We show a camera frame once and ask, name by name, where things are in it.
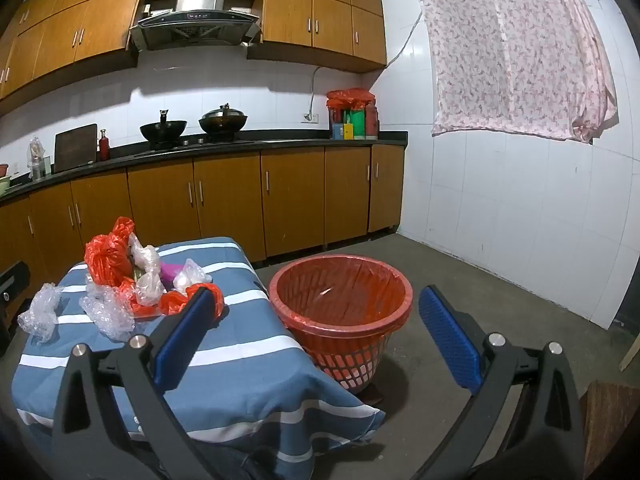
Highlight black wok with lid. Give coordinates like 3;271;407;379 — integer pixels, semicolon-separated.
199;103;249;136

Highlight wooden upper cabinets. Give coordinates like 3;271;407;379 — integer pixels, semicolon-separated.
0;0;151;103
248;0;388;74

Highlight large red plastic bag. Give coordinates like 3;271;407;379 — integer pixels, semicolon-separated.
84;217;137;288

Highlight black open wok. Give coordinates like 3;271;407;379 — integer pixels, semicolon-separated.
139;109;188;144

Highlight grey power cable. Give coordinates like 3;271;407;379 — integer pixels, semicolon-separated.
309;64;322;116

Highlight wooden base cabinet row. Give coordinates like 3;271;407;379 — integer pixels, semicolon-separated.
0;142;406;272

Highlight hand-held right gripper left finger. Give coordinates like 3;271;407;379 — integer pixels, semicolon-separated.
50;287;217;480

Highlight black kitchen countertop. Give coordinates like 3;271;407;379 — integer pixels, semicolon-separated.
0;130;408;203

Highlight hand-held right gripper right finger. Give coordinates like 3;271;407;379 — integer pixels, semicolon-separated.
415;285;586;480

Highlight small bubble wrap piece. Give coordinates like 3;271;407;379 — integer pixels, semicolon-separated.
17;282;62;344

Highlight red plastic basket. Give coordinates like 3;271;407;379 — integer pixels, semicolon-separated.
269;254;414;394

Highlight small red plastic bag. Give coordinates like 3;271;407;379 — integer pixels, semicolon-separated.
127;282;224;319

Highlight steel range hood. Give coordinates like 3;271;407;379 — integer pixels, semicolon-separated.
129;0;261;52

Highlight large bubble wrap sheet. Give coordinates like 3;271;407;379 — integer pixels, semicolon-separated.
79;282;137;342

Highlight pink floral curtain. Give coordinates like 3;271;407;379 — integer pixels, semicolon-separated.
415;0;619;144

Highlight blue white striped cloth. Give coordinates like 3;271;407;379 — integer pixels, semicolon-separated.
11;237;387;480

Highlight built-in gas stove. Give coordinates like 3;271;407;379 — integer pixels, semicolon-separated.
133;133;256;157

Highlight red bag over containers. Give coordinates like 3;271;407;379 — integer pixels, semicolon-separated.
326;87;376;112

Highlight white plastic bag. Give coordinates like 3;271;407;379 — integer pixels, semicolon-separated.
172;258;213;293

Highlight clear plastic bag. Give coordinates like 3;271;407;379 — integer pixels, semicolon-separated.
128;232;166;307

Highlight brown wooden stool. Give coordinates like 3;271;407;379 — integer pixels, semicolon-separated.
579;380;640;480

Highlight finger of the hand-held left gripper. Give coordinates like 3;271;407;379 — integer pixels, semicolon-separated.
0;261;32;358

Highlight dark cutting board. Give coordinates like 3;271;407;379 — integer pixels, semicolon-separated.
53;123;98;174

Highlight purple plastic bag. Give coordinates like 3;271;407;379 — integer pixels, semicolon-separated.
160;262;184;291

